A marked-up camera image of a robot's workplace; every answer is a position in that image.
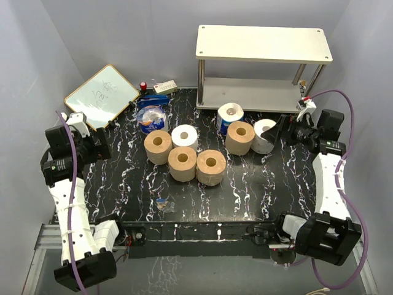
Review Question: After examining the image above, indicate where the brown paper roll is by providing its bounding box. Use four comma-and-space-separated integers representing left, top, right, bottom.
144, 130, 173, 165
196, 149, 227, 186
225, 121, 255, 155
168, 146, 197, 183

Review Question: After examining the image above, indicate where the white cable connector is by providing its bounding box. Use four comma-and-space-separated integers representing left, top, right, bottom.
306, 287, 330, 295

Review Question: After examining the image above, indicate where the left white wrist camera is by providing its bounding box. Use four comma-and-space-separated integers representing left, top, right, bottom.
61, 112, 90, 138

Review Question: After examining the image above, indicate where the purple cable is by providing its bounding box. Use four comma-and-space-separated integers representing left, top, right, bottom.
309, 89, 369, 291
55, 110, 90, 295

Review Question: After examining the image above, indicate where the plastic wrapped blue tissue roll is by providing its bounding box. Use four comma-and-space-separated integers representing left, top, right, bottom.
136, 106, 169, 134

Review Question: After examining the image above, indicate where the crumpled plastic wrapper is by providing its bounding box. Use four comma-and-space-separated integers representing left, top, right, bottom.
155, 198, 175, 213

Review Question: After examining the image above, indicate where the blue paper roll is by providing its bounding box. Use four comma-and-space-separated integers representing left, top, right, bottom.
216, 103, 244, 136

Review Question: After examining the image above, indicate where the white two-tier shelf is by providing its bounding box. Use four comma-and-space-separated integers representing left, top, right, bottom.
195, 25, 333, 114

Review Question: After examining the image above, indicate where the white red cardboard box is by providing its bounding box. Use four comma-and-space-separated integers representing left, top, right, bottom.
153, 80, 177, 95

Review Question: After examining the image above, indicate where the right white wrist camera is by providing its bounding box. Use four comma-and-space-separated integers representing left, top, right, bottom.
297, 96, 316, 122

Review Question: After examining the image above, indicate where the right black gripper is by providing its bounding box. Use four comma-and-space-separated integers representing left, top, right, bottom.
261, 114, 320, 146

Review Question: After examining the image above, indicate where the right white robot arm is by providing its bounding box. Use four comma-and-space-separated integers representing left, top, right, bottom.
259, 109, 362, 266

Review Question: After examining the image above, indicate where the white floral paper roll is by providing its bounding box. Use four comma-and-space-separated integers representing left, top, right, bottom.
251, 119, 278, 154

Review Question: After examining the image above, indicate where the blue stapler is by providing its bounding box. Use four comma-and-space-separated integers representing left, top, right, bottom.
138, 95, 169, 108

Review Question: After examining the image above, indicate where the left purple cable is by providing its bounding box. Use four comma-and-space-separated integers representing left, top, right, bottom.
55, 110, 90, 295

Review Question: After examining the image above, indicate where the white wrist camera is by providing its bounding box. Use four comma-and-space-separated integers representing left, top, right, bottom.
61, 112, 90, 138
297, 96, 316, 122

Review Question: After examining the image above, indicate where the aluminium rail frame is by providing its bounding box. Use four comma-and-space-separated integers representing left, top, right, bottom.
23, 222, 378, 295

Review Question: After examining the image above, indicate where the small whiteboard wooden frame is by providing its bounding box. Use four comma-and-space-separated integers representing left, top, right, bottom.
64, 65, 139, 130

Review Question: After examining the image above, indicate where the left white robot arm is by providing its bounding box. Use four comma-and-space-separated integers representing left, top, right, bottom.
40, 125, 127, 292

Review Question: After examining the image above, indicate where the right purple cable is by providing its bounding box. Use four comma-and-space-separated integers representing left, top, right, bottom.
309, 89, 369, 291

